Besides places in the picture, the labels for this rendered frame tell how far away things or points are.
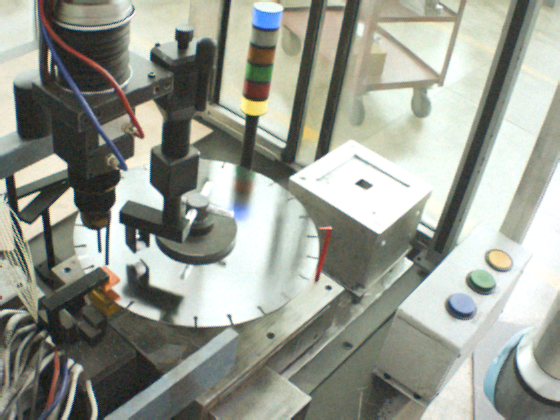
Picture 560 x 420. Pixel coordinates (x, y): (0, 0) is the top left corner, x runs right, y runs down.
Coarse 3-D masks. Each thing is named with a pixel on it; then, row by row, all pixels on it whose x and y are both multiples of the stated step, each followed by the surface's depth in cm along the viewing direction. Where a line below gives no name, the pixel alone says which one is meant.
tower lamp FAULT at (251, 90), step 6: (246, 78) 106; (246, 84) 107; (252, 84) 106; (258, 84) 106; (264, 84) 106; (270, 84) 107; (246, 90) 107; (252, 90) 106; (258, 90) 106; (264, 90) 107; (246, 96) 107; (252, 96) 107; (258, 96) 107; (264, 96) 108
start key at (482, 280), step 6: (474, 270) 97; (480, 270) 97; (474, 276) 96; (480, 276) 96; (486, 276) 96; (492, 276) 96; (474, 282) 95; (480, 282) 95; (486, 282) 95; (492, 282) 95; (480, 288) 94; (486, 288) 94
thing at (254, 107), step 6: (246, 102) 108; (252, 102) 108; (258, 102) 108; (264, 102) 108; (240, 108) 110; (246, 108) 109; (252, 108) 108; (258, 108) 109; (264, 108) 109; (246, 114) 109; (252, 114) 109; (258, 114) 109
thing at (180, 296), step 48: (144, 192) 93; (192, 192) 95; (240, 192) 96; (288, 192) 98; (96, 240) 85; (240, 240) 89; (288, 240) 90; (144, 288) 80; (192, 288) 81; (240, 288) 82; (288, 288) 83
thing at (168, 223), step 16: (128, 208) 79; (144, 208) 79; (176, 208) 76; (128, 224) 79; (144, 224) 78; (160, 224) 77; (176, 224) 77; (128, 240) 81; (144, 240) 82; (176, 240) 78
